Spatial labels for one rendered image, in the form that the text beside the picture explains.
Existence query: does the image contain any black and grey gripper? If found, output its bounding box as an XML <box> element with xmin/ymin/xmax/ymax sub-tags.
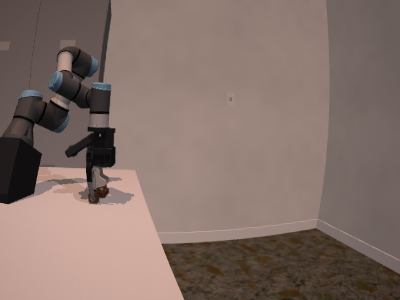
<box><xmin>86</xmin><ymin>127</ymin><xmax>116</xmax><ymax>200</ymax></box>

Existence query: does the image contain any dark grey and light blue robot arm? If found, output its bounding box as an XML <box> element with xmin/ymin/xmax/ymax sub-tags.
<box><xmin>2</xmin><ymin>46</ymin><xmax>111</xmax><ymax>158</ymax></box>

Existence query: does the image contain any brown digit cube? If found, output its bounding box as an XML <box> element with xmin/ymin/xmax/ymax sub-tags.
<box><xmin>88</xmin><ymin>192</ymin><xmax>99</xmax><ymax>203</ymax></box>
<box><xmin>97</xmin><ymin>185</ymin><xmax>107</xmax><ymax>192</ymax></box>

